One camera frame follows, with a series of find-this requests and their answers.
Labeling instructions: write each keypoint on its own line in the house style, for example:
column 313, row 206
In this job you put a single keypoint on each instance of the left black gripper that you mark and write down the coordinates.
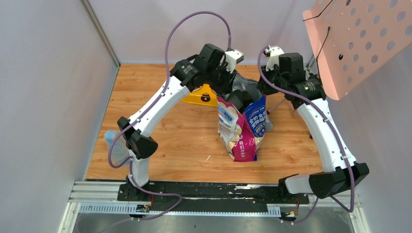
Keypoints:
column 238, row 97

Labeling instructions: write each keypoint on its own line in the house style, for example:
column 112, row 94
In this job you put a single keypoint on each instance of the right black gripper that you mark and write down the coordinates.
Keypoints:
column 265, row 90

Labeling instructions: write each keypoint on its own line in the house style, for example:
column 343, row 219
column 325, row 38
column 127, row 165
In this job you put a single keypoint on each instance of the pet food bag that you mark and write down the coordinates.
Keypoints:
column 242, row 133

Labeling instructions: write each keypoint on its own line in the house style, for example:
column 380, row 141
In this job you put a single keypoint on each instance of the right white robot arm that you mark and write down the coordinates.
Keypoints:
column 284, row 72

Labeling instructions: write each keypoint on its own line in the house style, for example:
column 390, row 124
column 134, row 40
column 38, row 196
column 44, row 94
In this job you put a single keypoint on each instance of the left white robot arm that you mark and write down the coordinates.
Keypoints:
column 212, row 66

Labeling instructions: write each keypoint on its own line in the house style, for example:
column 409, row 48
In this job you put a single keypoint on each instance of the yellow double bowl feeder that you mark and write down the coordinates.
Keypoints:
column 202, row 96

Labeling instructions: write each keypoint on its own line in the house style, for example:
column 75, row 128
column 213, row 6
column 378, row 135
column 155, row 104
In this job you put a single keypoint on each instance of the pink perforated stand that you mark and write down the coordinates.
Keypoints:
column 366, row 63

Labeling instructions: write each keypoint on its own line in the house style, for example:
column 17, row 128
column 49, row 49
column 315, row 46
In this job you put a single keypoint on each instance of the clear plastic bag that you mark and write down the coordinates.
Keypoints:
column 119, row 151

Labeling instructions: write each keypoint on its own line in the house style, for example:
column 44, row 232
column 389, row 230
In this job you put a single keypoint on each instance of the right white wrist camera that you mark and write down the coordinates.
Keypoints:
column 273, row 53

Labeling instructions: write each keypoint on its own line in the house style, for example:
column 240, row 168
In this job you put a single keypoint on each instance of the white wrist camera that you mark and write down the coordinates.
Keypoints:
column 273, row 53
column 233, row 57

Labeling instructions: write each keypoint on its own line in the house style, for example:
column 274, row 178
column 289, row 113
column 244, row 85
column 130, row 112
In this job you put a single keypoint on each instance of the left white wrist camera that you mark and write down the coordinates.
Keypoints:
column 233, row 57

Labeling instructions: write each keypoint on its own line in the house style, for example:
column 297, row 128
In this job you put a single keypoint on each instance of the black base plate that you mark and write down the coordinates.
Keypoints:
column 208, row 197

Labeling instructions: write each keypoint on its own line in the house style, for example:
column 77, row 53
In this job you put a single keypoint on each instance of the aluminium rail frame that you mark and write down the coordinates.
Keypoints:
column 100, row 197

